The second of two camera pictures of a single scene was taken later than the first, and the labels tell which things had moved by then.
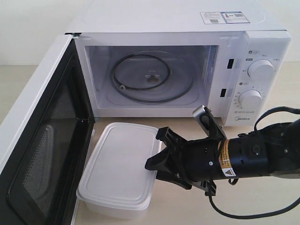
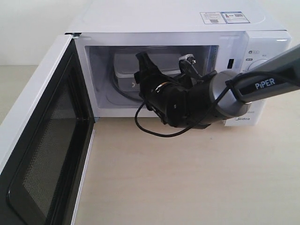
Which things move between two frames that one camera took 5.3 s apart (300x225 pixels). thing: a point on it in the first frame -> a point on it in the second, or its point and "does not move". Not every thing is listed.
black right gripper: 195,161 -> 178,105
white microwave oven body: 167,58 does not move
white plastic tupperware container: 116,183 -> 125,65
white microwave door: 45,144 does not move
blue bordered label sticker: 234,17 does not move
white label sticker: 212,18 does not move
